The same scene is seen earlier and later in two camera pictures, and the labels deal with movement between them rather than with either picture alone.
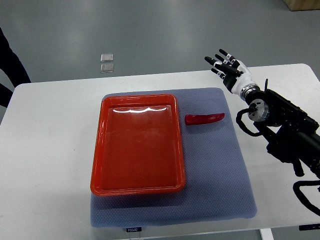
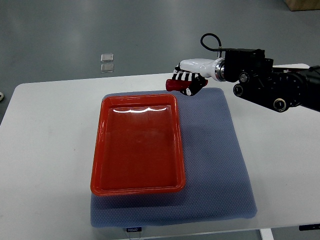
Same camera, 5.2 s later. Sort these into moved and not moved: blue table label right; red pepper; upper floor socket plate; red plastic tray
Moved: red pepper
Not moved: upper floor socket plate; blue table label right; red plastic tray
